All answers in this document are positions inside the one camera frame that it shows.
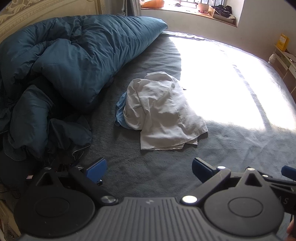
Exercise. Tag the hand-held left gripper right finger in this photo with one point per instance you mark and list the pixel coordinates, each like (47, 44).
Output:
(201, 170)

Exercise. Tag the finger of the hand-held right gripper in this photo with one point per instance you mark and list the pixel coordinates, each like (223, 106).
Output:
(276, 181)
(288, 172)

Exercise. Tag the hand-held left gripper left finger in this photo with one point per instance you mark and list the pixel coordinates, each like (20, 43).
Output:
(97, 170)

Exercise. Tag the white button shirt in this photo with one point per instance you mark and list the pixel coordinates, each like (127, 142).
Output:
(161, 111)

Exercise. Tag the dark clothes in box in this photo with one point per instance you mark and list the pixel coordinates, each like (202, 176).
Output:
(223, 11)

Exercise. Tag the person's right hand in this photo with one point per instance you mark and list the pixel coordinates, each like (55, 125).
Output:
(291, 229)

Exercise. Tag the dark cloth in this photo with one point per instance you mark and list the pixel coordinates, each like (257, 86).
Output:
(67, 136)

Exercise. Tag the light blue garment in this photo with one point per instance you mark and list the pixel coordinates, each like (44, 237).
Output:
(121, 113)

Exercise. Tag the white shelf rack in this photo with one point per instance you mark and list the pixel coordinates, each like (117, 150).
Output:
(285, 60)

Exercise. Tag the white woven ball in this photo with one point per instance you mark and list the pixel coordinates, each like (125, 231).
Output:
(272, 59)

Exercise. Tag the teal duvet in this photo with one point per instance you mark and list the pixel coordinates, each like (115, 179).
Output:
(69, 58)

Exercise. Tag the yellow box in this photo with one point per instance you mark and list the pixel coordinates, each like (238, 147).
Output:
(283, 42)

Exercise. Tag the open cardboard box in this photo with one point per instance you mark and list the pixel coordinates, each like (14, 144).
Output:
(225, 20)

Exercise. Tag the pale round pot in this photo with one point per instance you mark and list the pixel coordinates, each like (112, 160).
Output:
(203, 7)

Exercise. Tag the grey curtain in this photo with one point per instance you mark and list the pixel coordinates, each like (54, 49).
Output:
(131, 7)

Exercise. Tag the cream carved headboard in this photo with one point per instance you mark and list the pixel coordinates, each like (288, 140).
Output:
(34, 11)

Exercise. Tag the orange item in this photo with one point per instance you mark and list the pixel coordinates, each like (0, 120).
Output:
(155, 3)

